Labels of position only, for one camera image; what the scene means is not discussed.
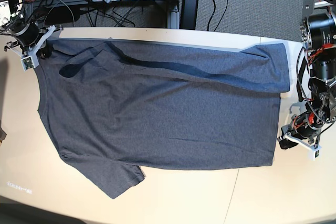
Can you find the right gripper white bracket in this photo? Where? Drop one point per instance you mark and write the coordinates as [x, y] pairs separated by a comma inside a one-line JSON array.
[[33, 41]]

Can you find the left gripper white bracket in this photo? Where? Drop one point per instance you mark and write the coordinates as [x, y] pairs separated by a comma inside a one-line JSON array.
[[302, 128]]

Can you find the blue-grey T-shirt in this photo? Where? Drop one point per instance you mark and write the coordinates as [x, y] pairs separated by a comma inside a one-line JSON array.
[[112, 107]]

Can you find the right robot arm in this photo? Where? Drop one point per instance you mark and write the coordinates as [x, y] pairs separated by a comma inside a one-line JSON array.
[[13, 17]]

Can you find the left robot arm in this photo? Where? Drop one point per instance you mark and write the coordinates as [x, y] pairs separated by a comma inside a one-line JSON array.
[[315, 72]]

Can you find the black power adapter brick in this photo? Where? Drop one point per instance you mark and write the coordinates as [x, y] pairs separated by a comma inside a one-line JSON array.
[[189, 14]]

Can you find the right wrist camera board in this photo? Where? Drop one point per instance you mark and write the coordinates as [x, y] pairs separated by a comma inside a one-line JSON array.
[[29, 62]]

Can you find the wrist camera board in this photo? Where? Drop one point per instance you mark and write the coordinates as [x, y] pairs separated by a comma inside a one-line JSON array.
[[314, 152], [29, 62]]

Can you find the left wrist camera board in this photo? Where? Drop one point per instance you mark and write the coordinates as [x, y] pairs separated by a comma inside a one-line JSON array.
[[314, 152]]

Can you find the aluminium table frame post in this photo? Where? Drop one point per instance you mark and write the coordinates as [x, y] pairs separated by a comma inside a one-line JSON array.
[[173, 15]]

